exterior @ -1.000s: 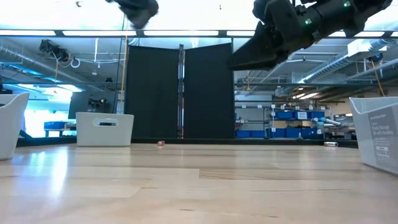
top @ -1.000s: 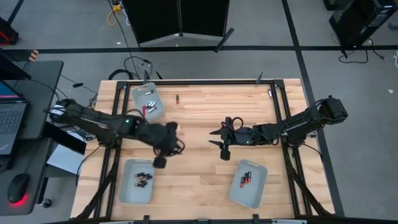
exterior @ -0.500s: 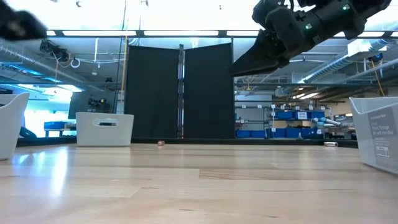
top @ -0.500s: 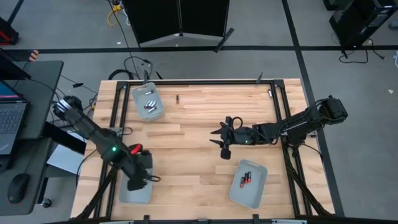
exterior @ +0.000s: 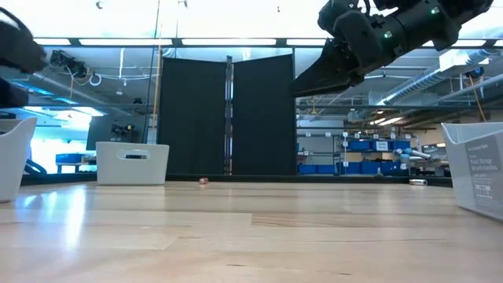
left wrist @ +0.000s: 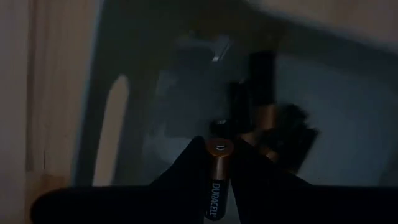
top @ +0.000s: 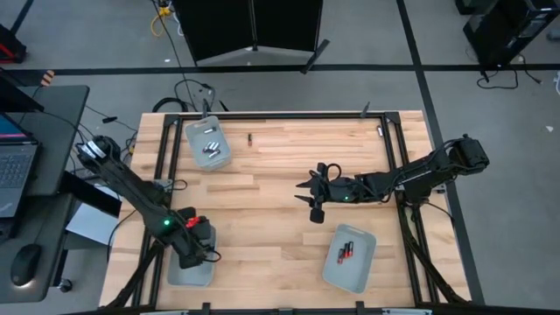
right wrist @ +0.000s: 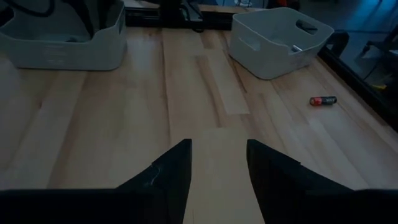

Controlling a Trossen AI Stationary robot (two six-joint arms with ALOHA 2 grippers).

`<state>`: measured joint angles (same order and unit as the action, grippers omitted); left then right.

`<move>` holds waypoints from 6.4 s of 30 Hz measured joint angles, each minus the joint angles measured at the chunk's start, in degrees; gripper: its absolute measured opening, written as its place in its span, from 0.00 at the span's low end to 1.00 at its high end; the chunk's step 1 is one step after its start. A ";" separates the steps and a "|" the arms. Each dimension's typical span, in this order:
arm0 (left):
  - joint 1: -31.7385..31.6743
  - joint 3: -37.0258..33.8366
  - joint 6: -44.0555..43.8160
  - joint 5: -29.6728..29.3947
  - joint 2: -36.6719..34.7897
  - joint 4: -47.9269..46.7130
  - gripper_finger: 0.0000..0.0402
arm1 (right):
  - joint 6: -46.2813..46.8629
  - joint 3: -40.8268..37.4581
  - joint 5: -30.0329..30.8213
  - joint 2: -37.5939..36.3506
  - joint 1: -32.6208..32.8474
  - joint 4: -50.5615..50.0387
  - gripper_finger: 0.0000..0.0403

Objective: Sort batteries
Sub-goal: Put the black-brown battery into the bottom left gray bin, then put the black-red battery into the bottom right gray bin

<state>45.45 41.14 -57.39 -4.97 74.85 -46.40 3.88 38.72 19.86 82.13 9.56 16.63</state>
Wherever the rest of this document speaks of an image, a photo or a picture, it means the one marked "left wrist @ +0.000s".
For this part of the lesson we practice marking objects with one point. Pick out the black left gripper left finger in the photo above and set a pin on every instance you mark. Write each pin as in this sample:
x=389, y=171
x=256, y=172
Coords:
x=186, y=186

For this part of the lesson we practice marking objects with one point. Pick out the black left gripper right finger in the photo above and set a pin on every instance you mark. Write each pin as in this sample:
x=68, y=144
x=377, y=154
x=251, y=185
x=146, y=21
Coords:
x=261, y=193

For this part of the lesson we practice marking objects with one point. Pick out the copper black AA battery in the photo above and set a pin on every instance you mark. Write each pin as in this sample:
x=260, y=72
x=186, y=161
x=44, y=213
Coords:
x=295, y=137
x=261, y=146

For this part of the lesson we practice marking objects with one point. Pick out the light grey plastic bin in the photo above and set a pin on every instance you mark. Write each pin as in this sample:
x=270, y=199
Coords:
x=342, y=109

